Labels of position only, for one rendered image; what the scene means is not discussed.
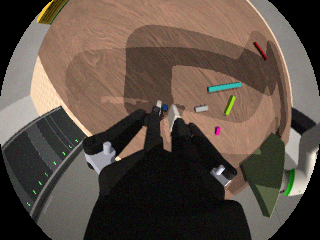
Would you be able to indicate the lime green rod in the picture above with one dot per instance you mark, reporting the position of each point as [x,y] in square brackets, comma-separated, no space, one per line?
[229,105]

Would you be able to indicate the turquoise rod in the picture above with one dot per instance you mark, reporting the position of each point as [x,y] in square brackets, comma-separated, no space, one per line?
[224,86]

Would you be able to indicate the red rod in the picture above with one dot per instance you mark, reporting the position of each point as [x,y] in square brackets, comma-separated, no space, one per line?
[260,50]

